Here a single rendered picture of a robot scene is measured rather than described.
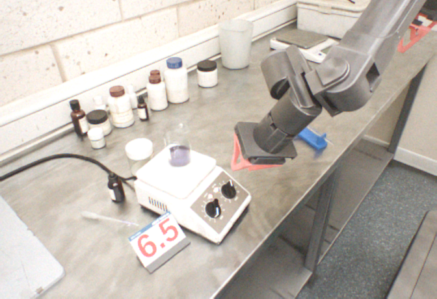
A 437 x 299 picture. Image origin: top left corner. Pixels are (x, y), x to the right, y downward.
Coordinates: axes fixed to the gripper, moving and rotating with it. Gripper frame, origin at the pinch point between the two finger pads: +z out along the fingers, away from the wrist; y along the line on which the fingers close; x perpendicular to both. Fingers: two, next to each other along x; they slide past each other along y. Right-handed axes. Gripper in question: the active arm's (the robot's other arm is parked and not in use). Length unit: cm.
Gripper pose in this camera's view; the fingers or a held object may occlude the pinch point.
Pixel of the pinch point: (242, 165)
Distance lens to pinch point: 62.2
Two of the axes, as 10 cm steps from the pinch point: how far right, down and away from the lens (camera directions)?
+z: -4.1, 5.5, 7.3
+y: -8.8, -0.4, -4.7
